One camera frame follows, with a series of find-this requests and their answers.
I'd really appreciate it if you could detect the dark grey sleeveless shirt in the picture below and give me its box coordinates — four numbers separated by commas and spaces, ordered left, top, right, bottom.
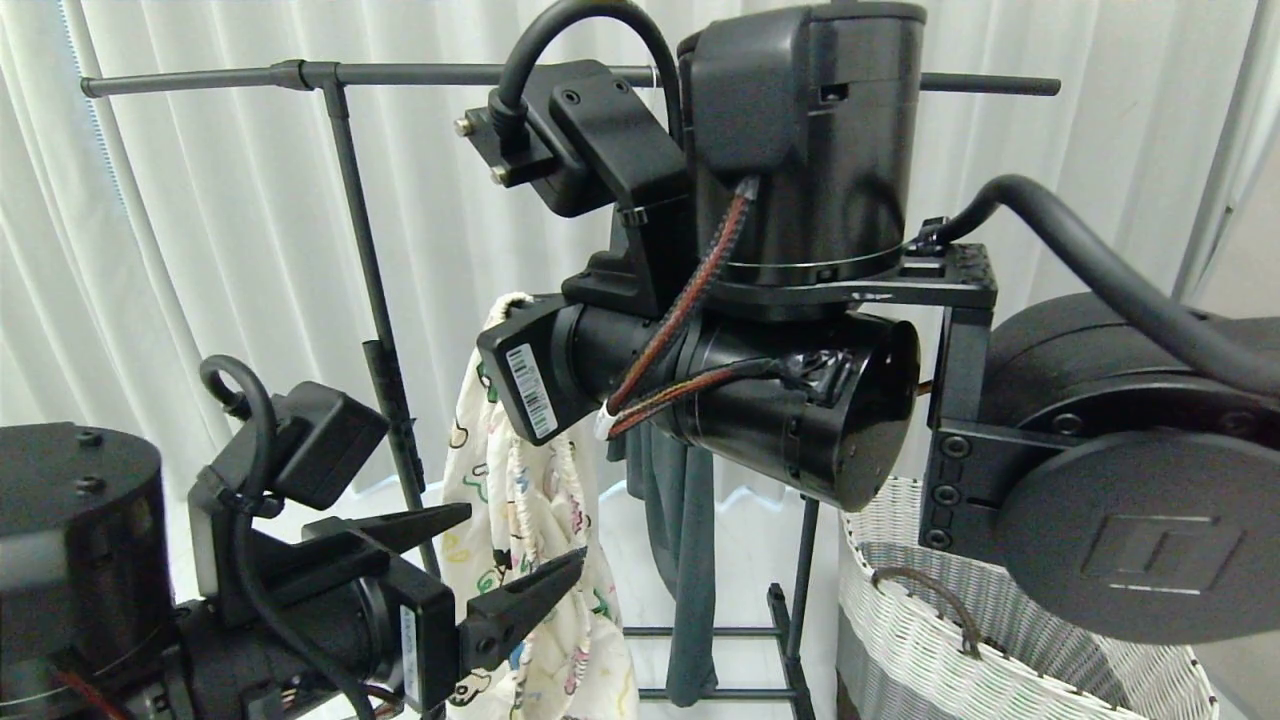
605, 430, 723, 709

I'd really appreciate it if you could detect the black clothes rack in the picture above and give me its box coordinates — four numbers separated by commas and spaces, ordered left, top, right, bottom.
80, 59, 1062, 720

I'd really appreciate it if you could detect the cream printed garment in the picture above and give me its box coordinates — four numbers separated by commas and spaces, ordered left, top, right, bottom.
440, 291, 641, 720

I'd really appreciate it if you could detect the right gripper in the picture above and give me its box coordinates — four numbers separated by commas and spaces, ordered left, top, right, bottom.
477, 293, 922, 514

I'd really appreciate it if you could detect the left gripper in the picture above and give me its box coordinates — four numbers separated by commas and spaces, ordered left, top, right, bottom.
178, 502, 589, 720

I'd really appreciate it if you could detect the white curtain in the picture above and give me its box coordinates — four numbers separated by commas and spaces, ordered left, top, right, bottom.
0, 0, 1280, 501

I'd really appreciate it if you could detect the white laundry basket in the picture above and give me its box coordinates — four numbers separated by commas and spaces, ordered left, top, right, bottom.
837, 477, 1221, 720

